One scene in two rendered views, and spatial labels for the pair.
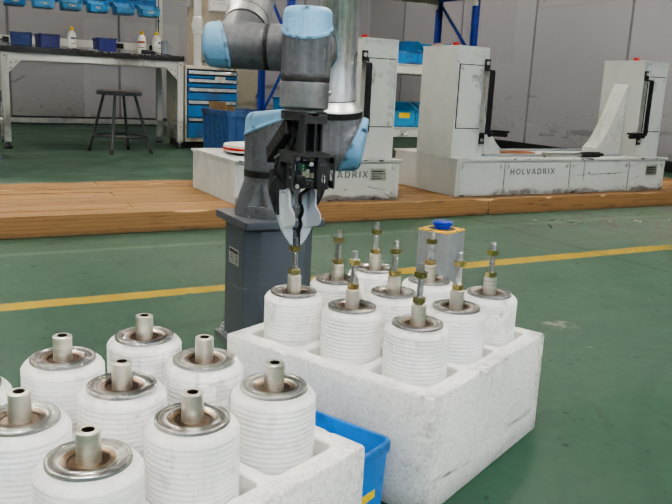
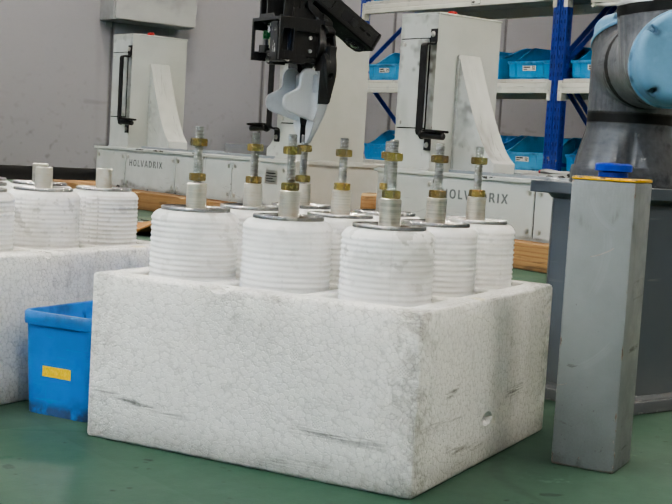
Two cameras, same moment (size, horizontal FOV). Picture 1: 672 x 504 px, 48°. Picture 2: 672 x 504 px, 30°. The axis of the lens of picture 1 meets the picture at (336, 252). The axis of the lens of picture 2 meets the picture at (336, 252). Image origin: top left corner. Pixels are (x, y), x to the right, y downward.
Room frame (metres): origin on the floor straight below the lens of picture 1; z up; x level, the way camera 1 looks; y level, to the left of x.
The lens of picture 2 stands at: (1.00, -1.51, 0.33)
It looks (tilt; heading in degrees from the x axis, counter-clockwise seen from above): 5 degrees down; 81
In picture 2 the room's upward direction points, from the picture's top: 3 degrees clockwise
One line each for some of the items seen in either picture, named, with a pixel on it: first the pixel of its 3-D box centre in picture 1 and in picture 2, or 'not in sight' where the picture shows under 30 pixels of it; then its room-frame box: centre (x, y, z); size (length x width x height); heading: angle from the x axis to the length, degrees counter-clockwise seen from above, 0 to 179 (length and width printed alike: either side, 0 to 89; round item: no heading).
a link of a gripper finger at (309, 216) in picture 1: (311, 217); (302, 105); (1.19, 0.04, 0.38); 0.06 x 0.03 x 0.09; 24
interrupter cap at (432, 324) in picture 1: (417, 323); (195, 209); (1.06, -0.12, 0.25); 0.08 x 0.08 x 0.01
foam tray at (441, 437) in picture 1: (387, 383); (331, 355); (1.22, -0.10, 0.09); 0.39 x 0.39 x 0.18; 54
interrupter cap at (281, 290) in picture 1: (293, 291); (301, 206); (1.20, 0.07, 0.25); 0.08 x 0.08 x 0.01
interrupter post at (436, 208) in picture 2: (429, 273); (436, 212); (1.32, -0.17, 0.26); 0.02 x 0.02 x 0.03
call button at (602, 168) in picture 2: (442, 225); (613, 172); (1.50, -0.21, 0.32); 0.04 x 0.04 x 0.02
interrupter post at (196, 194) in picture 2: (418, 315); (196, 198); (1.06, -0.12, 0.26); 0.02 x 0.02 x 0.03
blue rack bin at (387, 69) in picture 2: not in sight; (411, 67); (2.77, 6.95, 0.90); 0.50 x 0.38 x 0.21; 28
